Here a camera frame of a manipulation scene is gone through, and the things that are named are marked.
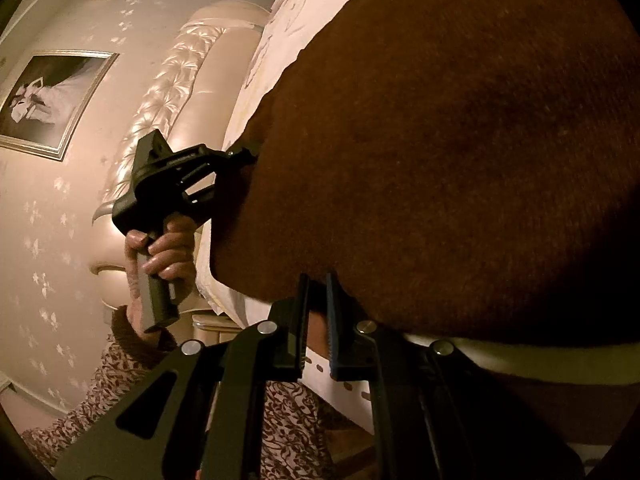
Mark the person's patterned clothing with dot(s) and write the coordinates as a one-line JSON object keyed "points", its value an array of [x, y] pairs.
{"points": [[295, 435]]}

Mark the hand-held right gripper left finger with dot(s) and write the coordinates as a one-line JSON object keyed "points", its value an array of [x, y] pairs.
{"points": [[300, 330]]}

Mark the person's left forearm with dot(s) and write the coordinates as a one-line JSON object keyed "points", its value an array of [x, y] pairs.
{"points": [[115, 380]]}

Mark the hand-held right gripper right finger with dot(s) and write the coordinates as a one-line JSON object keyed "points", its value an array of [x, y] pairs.
{"points": [[337, 345]]}

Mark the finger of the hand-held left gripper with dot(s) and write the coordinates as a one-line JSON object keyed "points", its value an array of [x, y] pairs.
{"points": [[227, 153]]}

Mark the cream tufted headboard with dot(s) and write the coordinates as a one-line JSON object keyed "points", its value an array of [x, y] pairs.
{"points": [[200, 85]]}

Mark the brown argyle knit sweater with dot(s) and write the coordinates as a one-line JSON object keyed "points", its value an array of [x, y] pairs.
{"points": [[450, 135]]}

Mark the person's left hand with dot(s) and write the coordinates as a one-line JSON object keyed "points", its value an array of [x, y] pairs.
{"points": [[175, 255]]}

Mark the gold framed wall picture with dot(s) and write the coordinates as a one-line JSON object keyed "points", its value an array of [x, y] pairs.
{"points": [[50, 95]]}

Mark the cream bedside table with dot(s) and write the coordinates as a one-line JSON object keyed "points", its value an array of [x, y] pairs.
{"points": [[215, 327]]}

